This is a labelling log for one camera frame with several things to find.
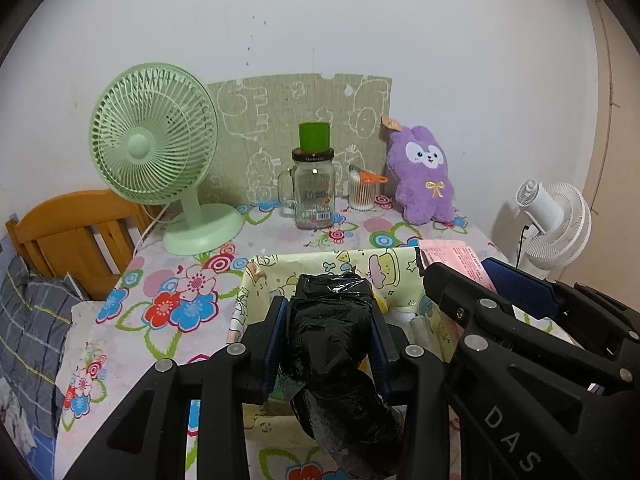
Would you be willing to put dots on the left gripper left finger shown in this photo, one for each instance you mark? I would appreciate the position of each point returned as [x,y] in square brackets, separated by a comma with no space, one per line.
[145,436]

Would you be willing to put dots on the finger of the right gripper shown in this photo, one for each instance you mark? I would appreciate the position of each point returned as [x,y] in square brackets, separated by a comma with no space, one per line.
[598,322]
[532,403]

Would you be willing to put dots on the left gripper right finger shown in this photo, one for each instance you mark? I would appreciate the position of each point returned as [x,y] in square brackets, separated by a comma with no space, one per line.
[409,375]

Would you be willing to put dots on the black plastic bag bundle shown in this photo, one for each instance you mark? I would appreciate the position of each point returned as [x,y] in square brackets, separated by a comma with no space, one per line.
[329,334]

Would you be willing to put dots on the pink mask pack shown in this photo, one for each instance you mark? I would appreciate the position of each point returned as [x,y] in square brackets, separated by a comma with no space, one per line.
[458,256]

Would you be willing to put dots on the white standing fan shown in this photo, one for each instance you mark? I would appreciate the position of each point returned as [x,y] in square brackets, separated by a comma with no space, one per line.
[559,226]

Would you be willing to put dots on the yellow cartoon fabric storage box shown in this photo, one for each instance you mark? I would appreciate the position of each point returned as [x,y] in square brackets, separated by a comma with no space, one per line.
[392,272]

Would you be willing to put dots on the floral tablecloth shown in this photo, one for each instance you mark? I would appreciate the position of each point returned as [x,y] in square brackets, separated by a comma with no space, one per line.
[180,308]

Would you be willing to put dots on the white crumpled cloth on bed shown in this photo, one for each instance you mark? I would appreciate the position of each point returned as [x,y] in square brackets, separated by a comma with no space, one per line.
[14,420]

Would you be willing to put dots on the grey plaid bedding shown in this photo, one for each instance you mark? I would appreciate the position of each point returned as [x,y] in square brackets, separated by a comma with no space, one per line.
[36,315]

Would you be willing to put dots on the purple bunny plush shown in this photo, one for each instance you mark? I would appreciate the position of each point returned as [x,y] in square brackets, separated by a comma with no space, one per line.
[419,168]

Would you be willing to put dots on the cotton swab jar orange lid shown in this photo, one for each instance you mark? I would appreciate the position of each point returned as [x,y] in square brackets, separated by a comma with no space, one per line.
[363,187]

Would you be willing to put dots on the glass mason jar mug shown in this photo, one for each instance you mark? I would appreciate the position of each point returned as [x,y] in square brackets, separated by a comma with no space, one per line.
[308,189]

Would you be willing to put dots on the green cup on jar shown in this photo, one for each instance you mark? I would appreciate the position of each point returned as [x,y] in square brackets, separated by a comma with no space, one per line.
[314,137]

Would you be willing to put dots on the green desk fan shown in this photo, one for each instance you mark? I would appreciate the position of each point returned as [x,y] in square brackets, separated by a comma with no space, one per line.
[153,137]

